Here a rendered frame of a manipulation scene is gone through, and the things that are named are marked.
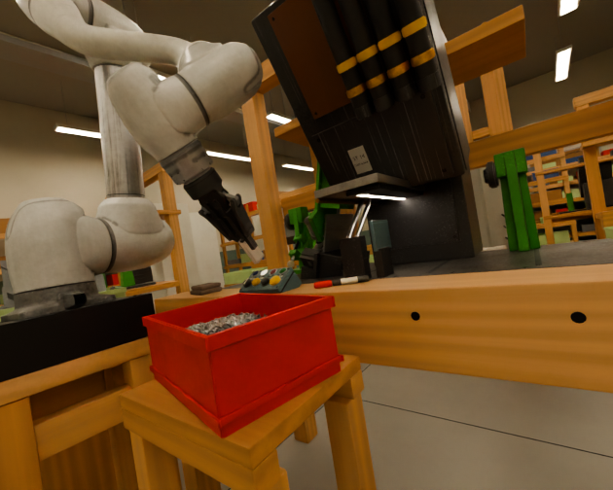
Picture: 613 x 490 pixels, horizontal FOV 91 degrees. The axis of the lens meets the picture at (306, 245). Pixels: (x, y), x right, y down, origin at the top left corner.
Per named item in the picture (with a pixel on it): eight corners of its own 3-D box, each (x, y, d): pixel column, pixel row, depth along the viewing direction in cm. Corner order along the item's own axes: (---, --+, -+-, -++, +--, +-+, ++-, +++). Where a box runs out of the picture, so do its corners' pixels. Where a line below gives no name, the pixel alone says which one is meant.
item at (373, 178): (378, 187, 61) (377, 172, 61) (315, 203, 71) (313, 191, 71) (430, 194, 92) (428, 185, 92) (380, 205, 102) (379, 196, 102)
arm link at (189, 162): (174, 154, 54) (196, 182, 56) (205, 133, 60) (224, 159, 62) (151, 168, 59) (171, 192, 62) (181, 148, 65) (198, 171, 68)
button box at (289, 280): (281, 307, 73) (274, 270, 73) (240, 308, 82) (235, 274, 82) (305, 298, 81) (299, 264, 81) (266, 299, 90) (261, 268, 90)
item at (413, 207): (475, 258, 82) (454, 135, 82) (373, 266, 100) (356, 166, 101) (483, 250, 97) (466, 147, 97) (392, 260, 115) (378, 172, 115)
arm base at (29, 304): (26, 319, 58) (22, 291, 58) (-1, 322, 70) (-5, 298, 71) (126, 297, 73) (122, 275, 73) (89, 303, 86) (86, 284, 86)
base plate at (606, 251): (673, 272, 44) (670, 259, 44) (218, 295, 110) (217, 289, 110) (611, 245, 78) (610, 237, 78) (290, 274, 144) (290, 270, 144)
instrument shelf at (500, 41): (524, 17, 78) (522, 3, 78) (274, 137, 132) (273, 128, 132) (525, 57, 98) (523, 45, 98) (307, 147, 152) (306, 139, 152)
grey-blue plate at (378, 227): (383, 278, 71) (374, 220, 72) (376, 278, 73) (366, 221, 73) (397, 271, 79) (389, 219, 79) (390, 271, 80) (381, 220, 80)
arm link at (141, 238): (84, 275, 87) (155, 265, 106) (116, 275, 79) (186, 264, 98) (57, 3, 84) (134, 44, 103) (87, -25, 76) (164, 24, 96)
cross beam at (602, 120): (633, 126, 82) (629, 94, 82) (283, 216, 161) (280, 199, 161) (629, 130, 86) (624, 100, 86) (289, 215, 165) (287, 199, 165)
